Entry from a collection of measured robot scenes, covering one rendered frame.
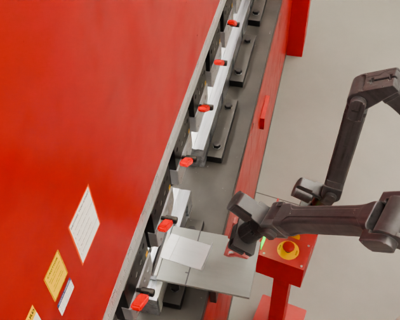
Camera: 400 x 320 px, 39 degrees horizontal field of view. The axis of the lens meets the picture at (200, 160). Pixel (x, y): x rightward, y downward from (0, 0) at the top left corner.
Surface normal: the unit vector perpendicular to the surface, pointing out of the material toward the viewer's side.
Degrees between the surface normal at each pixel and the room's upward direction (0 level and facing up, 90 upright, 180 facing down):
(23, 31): 90
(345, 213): 50
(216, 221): 0
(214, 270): 0
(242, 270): 0
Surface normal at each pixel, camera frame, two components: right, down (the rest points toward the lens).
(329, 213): -0.74, -0.61
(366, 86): -0.47, -0.70
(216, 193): -0.04, -0.64
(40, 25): 0.97, 0.16
